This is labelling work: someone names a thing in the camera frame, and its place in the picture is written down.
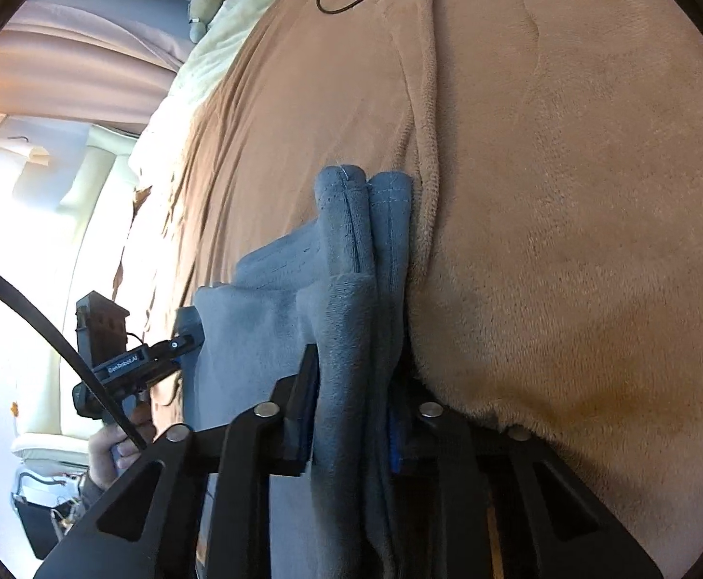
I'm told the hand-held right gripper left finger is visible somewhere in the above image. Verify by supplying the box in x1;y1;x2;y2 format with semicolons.
32;344;322;579

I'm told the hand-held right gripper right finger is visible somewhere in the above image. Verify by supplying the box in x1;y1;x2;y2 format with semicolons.
388;379;666;579

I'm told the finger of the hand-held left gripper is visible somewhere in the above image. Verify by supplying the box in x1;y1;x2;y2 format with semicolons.
174;306;204;369

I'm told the grey t-shirt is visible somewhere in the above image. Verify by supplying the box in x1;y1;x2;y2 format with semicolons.
174;163;416;579

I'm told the person's left forearm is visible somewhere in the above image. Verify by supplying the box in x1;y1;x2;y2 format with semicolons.
68;470;108;525

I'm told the person's left hand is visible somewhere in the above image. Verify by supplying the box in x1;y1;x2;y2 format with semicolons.
88;401;160;492

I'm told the cream padded panel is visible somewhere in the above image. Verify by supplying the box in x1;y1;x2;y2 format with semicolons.
2;124;148;453

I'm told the black storage bin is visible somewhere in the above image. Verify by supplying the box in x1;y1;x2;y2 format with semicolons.
11;458;87;562

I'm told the white hanging garment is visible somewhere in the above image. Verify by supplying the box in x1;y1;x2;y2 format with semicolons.
0;133;51;206

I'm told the pink curtain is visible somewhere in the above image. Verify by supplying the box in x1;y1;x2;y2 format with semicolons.
0;0;202;134

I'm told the cream duvet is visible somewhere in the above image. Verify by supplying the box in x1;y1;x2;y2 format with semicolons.
128;0;340;194

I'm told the orange-brown fleece blanket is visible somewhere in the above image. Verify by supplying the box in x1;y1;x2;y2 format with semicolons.
110;0;703;579

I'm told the beige plush toy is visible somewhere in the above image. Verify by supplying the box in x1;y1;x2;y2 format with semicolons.
188;0;239;43

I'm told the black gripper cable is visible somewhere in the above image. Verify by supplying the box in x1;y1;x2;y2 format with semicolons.
0;253;156;450

